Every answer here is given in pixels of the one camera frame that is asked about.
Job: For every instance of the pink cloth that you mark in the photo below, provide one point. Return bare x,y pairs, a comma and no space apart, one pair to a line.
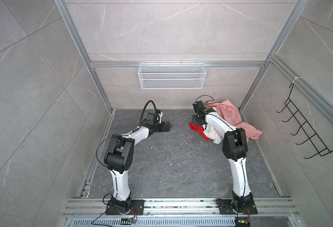
231,114

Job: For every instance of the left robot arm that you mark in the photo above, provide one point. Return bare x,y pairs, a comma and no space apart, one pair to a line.
119,157

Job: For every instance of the white wire mesh basket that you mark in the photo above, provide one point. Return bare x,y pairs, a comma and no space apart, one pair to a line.
171,76

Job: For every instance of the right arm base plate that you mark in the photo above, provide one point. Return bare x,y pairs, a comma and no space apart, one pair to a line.
234,207

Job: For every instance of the aluminium frame bar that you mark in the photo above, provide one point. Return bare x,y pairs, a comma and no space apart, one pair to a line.
320,103
104,64

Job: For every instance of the aluminium frame right post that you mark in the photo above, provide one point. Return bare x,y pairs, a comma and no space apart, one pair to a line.
290,22

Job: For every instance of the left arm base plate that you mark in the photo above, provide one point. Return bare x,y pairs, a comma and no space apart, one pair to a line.
129,207

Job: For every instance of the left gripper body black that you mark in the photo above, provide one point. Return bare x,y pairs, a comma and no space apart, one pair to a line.
161,127

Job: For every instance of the black wire hook rack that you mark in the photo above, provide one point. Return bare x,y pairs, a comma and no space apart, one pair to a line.
312,137

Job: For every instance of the small circuit board connector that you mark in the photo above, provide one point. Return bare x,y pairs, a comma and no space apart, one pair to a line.
128,221

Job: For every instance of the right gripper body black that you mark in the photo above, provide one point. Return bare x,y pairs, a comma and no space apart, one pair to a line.
195,120

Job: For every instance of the floor rail left aluminium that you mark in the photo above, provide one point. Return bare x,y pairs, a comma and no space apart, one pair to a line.
88,178

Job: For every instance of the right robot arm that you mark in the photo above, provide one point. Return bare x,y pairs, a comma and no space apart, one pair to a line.
235,150

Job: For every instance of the red cloth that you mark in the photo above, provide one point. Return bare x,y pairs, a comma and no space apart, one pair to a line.
198,129

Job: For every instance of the aluminium mounting rail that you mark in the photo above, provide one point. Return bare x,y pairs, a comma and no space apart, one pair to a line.
183,207

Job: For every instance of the aluminium frame back bar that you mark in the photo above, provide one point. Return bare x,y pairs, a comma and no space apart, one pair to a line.
104,64

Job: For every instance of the white cloth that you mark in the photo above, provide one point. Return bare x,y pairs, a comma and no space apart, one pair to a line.
211,133

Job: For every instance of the aluminium frame left post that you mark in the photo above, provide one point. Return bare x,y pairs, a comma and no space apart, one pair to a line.
65,14

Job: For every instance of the aluminium frame right bar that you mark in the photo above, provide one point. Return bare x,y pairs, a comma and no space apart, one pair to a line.
320,103

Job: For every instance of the aluminium frame post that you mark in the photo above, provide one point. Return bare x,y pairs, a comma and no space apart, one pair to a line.
65,14
290,22

